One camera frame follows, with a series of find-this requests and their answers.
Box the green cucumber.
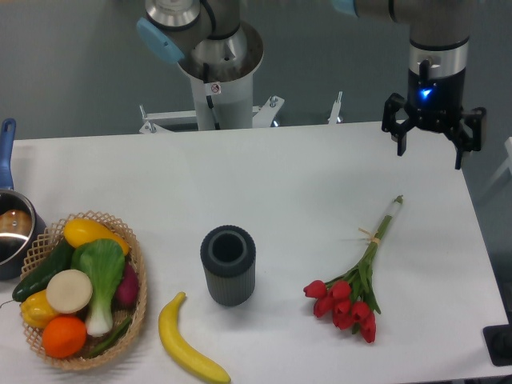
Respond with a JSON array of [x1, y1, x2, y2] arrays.
[[12, 240, 74, 302]]

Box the orange fruit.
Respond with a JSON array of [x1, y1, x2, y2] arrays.
[[42, 315, 87, 358]]

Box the white frame at right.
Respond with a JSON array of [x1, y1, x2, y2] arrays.
[[479, 137, 511, 202]]

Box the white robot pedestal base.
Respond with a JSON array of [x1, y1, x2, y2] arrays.
[[138, 59, 344, 134]]

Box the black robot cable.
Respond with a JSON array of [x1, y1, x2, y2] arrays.
[[202, 62, 222, 130]]

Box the yellow banana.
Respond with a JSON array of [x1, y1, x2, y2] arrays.
[[158, 291, 231, 383]]

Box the blue handled saucepan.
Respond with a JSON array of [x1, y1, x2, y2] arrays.
[[1, 118, 46, 281]]

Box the dark grey ribbed vase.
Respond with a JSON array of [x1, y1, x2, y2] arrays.
[[200, 225, 256, 306]]

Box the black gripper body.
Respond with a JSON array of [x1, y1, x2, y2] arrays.
[[404, 70, 466, 134]]

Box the woven wicker basket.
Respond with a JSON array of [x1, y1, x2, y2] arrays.
[[21, 210, 147, 371]]

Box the green bean pod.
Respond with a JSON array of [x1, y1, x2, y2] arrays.
[[86, 318, 132, 358]]

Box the green bok choy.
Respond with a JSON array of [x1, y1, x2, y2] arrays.
[[71, 238, 125, 338]]

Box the black device at edge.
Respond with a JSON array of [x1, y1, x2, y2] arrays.
[[482, 324, 511, 366]]

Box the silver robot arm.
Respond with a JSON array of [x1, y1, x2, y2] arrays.
[[137, 1, 486, 159]]

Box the purple sweet potato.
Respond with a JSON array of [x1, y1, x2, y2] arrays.
[[114, 263, 139, 307]]

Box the yellow squash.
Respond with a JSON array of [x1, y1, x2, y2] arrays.
[[63, 218, 130, 256]]

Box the red tulip bouquet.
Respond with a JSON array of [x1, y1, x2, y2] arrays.
[[302, 195, 403, 344]]

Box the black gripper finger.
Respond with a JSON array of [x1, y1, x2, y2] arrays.
[[382, 93, 414, 156], [450, 107, 487, 170]]

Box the yellow lemon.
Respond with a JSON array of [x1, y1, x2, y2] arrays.
[[20, 290, 60, 329]]

